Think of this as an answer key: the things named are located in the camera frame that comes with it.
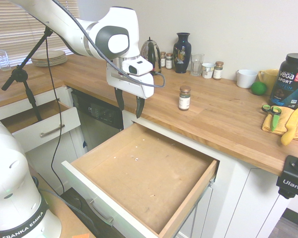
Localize yellow knife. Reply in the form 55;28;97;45
280;107;298;146

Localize spice jar with copper lid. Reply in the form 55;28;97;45
212;61;224;81

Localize yellow mug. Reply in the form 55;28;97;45
257;69;280;90

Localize dark blue painted vase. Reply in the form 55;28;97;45
172;32;192;74

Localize green handled scissors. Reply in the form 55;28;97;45
261;104;282;132

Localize window blinds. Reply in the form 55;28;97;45
0;0;74;73

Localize grey braided cable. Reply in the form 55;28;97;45
51;0;166;88

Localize metal handle of large drawer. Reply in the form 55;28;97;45
89;198;114;224

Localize black boom stand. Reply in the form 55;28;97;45
0;26;54;122

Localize small open white drawer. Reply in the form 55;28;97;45
0;99;81;154

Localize steel kettle with black handle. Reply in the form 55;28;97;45
140;37;162;69

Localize white mug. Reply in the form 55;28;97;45
236;69;259;89

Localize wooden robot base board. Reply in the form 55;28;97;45
28;166;98;238

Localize black Ulanzi camera mount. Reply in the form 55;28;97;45
276;138;298;199

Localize stack of beige plates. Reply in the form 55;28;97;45
30;50;68;67

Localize seasoning jar with copper lid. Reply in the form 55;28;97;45
178;85;193;112

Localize black and steel dishwasher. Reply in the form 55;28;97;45
70;89;125;152

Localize large open wooden drawer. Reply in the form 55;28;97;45
61;120;221;238

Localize small white cup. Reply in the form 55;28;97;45
201;62;217;79

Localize white cabinet door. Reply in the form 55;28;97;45
178;158;290;238

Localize green lime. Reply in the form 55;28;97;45
250;81;268;96

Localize metal handle of small drawer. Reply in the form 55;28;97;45
39;123;66;138

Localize thin black cable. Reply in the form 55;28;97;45
44;37;66;194

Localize black box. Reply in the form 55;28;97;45
60;187;111;238

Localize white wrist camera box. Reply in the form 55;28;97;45
121;58;154;76

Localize clear drinking glass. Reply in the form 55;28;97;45
0;49;11;72

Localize black protein powder tub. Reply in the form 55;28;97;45
268;53;298;110

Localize clear faceted glass tumbler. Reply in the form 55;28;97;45
190;53;205;77

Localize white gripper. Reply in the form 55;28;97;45
106;61;155;119

